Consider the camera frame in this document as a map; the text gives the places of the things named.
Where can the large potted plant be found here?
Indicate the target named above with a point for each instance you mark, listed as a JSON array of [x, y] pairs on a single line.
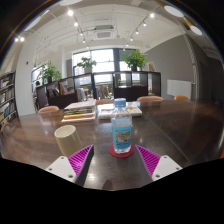
[[135, 59]]

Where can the tall dark bookshelf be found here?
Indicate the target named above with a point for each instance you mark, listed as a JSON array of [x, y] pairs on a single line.
[[6, 100]]

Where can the low dark shelf unit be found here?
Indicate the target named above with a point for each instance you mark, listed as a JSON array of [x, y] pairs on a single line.
[[66, 100]]

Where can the orange chairs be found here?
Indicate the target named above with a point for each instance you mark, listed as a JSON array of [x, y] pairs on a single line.
[[48, 108]]

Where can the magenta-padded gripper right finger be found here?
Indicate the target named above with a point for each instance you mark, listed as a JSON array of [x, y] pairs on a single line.
[[166, 166]]

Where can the bushy potted plant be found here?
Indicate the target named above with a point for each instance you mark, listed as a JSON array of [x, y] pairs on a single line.
[[50, 71]]

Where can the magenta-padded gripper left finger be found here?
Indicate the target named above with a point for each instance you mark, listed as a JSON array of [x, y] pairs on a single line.
[[60, 166]]

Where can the ceiling lights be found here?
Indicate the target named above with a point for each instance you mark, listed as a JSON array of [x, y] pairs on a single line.
[[173, 10]]

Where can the ceiling air conditioner unit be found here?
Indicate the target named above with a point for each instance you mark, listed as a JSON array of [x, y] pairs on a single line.
[[104, 33]]

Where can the white board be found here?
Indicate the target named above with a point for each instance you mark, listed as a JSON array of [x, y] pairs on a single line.
[[179, 88]]

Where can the clear blue-capped water bottle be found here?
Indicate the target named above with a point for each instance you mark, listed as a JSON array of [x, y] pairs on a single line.
[[121, 130]]

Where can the flat round red coaster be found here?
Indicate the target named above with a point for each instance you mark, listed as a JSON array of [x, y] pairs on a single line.
[[121, 155]]

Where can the small potted plant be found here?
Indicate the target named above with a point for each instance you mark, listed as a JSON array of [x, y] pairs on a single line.
[[86, 62]]

